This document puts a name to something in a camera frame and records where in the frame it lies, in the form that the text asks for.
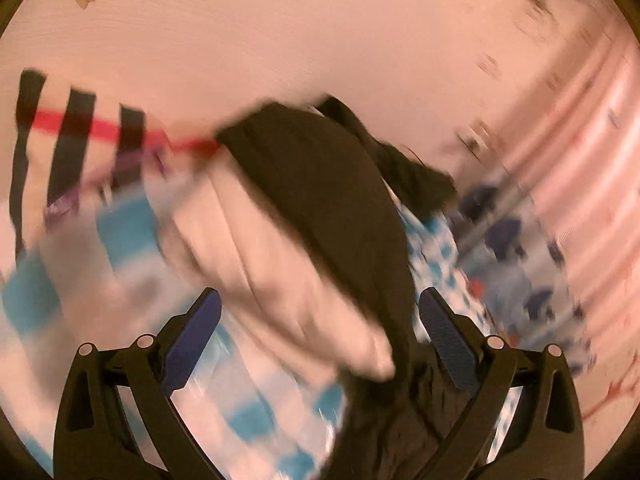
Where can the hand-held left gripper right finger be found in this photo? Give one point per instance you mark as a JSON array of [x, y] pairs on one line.
[[447, 337]]

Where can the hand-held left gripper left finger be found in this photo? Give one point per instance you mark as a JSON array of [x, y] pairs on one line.
[[192, 340]]

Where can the white garment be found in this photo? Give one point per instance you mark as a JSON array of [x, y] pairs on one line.
[[280, 280]]

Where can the dark brown garment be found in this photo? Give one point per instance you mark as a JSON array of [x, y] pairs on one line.
[[320, 185]]

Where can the whale print cloth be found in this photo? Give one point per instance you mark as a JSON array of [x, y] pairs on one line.
[[505, 240]]

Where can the blue white checkered bed sheet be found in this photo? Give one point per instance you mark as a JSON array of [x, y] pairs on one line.
[[125, 232]]

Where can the pink curtain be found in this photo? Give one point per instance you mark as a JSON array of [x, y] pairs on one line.
[[580, 160]]

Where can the black white striped cloth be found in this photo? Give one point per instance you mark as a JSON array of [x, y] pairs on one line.
[[75, 125]]

